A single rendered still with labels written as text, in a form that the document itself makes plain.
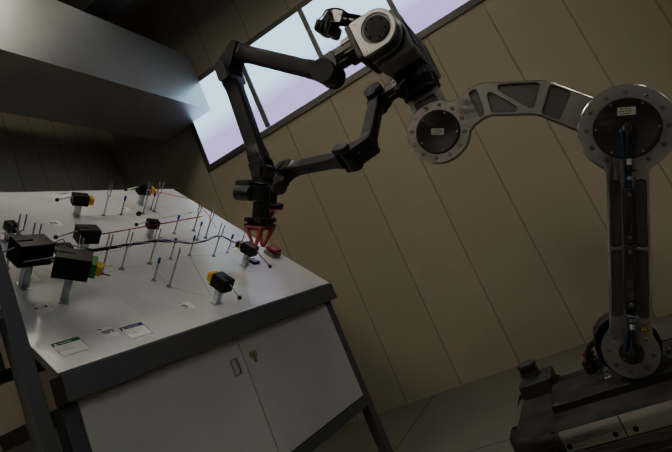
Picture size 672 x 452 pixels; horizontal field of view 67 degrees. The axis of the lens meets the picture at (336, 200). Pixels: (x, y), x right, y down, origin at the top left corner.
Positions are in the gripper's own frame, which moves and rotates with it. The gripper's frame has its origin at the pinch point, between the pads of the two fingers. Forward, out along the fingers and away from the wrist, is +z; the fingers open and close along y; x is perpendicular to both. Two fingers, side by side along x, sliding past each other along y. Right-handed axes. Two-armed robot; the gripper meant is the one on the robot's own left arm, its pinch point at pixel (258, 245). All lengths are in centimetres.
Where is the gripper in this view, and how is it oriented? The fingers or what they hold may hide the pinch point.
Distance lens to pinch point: 172.5
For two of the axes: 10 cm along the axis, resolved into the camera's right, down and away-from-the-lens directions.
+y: -4.1, -0.2, -9.1
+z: -0.6, 10.0, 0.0
